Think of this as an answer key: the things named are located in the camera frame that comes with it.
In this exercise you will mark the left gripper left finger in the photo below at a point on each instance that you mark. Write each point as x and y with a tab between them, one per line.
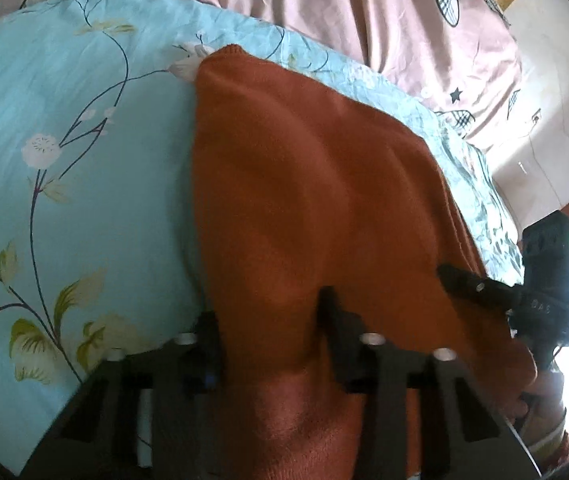
140	416

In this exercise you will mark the pink plaid-heart duvet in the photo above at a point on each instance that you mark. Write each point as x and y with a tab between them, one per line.
458	57

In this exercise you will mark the light blue floral quilt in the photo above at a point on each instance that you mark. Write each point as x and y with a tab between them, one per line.
97	243

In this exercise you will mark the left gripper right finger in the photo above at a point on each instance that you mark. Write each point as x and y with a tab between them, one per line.
427	399

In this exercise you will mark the rust orange knit sweater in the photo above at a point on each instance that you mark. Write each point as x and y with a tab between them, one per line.
297	187

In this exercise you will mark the person's right hand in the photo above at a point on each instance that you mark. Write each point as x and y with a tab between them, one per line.
546	408

